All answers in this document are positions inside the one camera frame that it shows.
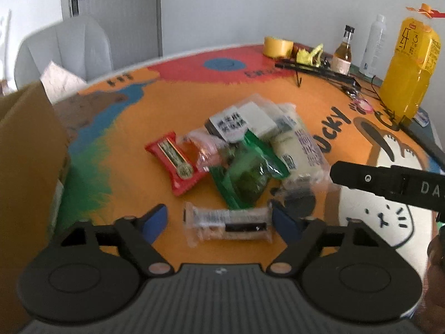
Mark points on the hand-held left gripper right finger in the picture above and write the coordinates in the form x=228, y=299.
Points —
x=285, y=221

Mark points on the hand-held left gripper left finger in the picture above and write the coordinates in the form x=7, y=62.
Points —
x=155, y=222

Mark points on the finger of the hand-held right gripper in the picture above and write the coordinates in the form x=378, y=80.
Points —
x=361, y=178

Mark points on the dark round clear snack packet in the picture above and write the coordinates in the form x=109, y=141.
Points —
x=299, y=201

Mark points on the clear snack bar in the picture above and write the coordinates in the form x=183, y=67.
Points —
x=227, y=223

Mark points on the dark green clear snack packet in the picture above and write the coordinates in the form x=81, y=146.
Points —
x=243, y=177

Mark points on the red snack packet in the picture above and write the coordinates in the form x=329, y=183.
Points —
x=175, y=163

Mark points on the white bun clear packet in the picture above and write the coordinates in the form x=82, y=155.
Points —
x=299, y=146

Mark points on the pink clear snack packet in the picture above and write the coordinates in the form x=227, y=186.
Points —
x=205, y=146

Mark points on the black white label snack packet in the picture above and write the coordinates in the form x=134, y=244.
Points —
x=240, y=120

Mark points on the brown cardboard box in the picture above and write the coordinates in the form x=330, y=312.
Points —
x=27, y=188

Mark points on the person's right hand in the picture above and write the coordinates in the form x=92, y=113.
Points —
x=438, y=254

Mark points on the small pink trinket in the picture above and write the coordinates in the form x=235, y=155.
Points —
x=363, y=106

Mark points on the black folding stand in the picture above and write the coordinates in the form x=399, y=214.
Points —
x=320, y=71

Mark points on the large orange juice bottle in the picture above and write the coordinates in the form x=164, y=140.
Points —
x=410, y=73

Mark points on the small glass bottle brown liquid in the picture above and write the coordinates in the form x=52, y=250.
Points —
x=342, y=54

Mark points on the clear plastic bottle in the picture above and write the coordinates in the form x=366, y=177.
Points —
x=372, y=47

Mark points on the crumpled yellow green wrapper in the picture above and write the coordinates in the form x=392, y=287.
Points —
x=309, y=55

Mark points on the yellow tape roll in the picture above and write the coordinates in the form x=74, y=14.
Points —
x=277, y=47

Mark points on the dotted white cushion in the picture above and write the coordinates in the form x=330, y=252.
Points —
x=61, y=80

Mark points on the grey padded chair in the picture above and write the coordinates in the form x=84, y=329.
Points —
x=66, y=52

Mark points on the grey door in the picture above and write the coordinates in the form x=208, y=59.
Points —
x=111, y=7

